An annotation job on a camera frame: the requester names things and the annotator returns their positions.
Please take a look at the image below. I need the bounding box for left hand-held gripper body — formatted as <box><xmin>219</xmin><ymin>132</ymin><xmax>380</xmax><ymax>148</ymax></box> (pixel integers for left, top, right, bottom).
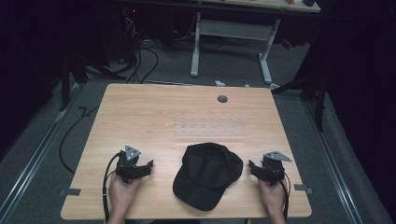
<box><xmin>115</xmin><ymin>145</ymin><xmax>143</xmax><ymax>185</ymax></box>

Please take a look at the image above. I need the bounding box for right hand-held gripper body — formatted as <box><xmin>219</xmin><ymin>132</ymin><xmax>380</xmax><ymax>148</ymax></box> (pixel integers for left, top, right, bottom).
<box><xmin>261</xmin><ymin>150</ymin><xmax>293</xmax><ymax>187</ymax></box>

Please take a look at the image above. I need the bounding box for person's right hand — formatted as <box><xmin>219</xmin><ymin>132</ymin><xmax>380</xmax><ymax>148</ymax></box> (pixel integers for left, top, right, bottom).
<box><xmin>258</xmin><ymin>177</ymin><xmax>289</xmax><ymax>217</ymax></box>

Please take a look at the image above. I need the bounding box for person's left hand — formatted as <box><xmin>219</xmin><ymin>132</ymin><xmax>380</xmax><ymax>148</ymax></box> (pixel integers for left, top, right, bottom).
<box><xmin>106</xmin><ymin>172</ymin><xmax>143</xmax><ymax>217</ymax></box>

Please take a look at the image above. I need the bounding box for grey tape strip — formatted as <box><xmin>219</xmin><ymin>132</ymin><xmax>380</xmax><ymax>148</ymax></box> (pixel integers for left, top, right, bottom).
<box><xmin>293</xmin><ymin>183</ymin><xmax>314</xmax><ymax>196</ymax></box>
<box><xmin>59</xmin><ymin>188</ymin><xmax>82</xmax><ymax>197</ymax></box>

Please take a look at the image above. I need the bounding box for black baseball cap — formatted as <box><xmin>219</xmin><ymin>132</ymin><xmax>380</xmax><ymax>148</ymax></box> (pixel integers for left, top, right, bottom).
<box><xmin>172</xmin><ymin>142</ymin><xmax>245</xmax><ymax>212</ymax></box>

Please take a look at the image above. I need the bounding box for clear plastic sheet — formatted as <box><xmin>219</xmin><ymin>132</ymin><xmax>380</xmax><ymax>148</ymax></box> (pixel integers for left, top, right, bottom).
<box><xmin>174</xmin><ymin>111</ymin><xmax>250</xmax><ymax>138</ymax></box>

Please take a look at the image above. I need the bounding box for black metal stand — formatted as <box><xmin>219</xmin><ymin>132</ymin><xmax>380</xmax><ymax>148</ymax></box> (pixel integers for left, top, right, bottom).
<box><xmin>59</xmin><ymin>54</ymin><xmax>127</xmax><ymax>112</ymax></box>
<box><xmin>271</xmin><ymin>60</ymin><xmax>330</xmax><ymax>133</ymax></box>

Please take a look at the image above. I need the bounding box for white-legged wooden desk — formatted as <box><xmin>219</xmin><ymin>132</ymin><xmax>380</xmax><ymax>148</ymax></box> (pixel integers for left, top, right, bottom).
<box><xmin>136</xmin><ymin>0</ymin><xmax>321</xmax><ymax>91</ymax></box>

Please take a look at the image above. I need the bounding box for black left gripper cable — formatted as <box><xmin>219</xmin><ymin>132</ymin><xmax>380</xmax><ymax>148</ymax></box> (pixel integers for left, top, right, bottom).
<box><xmin>101</xmin><ymin>151</ymin><xmax>123</xmax><ymax>224</ymax></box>

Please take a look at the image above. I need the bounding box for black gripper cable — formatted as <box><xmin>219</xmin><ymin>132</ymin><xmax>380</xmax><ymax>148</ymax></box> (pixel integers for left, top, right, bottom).
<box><xmin>101</xmin><ymin>151</ymin><xmax>123</xmax><ymax>224</ymax></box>
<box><xmin>270</xmin><ymin>166</ymin><xmax>292</xmax><ymax>222</ymax></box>

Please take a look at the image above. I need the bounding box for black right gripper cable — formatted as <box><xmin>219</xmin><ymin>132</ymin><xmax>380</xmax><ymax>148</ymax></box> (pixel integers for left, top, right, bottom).
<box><xmin>270</xmin><ymin>166</ymin><xmax>292</xmax><ymax>222</ymax></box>

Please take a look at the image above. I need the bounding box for metal floor rail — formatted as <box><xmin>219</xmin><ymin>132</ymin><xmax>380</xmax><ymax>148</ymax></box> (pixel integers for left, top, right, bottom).
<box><xmin>0</xmin><ymin>82</ymin><xmax>86</xmax><ymax>220</ymax></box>
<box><xmin>303</xmin><ymin>101</ymin><xmax>363</xmax><ymax>224</ymax></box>

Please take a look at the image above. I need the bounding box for black floor cable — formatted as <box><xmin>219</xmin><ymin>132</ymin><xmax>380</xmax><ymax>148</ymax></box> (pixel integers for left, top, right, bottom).
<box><xmin>58</xmin><ymin>105</ymin><xmax>101</xmax><ymax>175</ymax></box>

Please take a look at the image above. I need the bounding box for bundle of black cables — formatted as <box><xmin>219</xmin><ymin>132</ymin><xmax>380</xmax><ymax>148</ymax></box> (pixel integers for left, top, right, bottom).
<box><xmin>120</xmin><ymin>7</ymin><xmax>161</xmax><ymax>84</ymax></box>

